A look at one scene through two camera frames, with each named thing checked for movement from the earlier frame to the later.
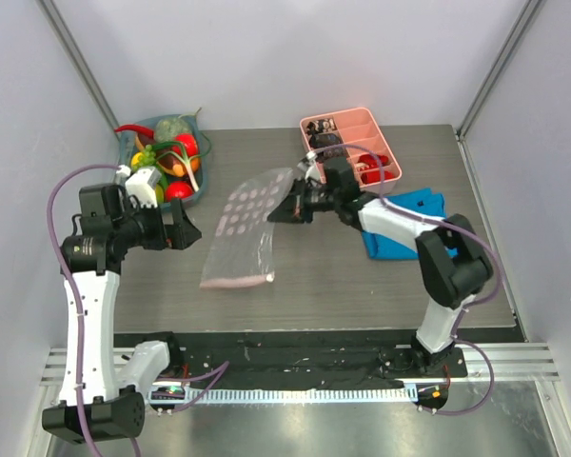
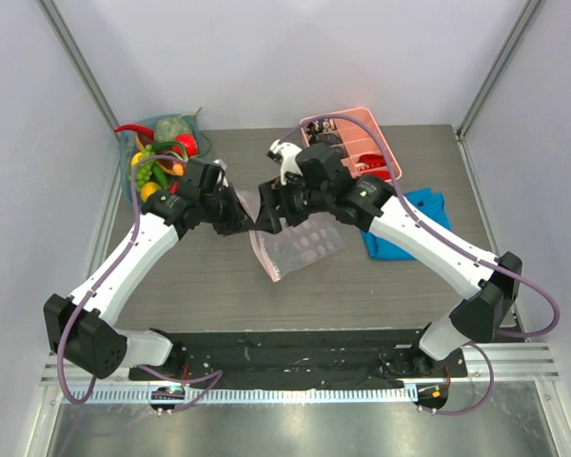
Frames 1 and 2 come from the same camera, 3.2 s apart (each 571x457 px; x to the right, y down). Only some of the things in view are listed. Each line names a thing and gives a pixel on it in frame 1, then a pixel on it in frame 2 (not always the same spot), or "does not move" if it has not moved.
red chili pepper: x=135 y=128 does not move
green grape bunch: x=146 y=158 does not move
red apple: x=189 y=143 does not move
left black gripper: x=178 y=235 to x=239 y=221
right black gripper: x=300 y=204 does not move
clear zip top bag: x=241 y=251 to x=315 y=236
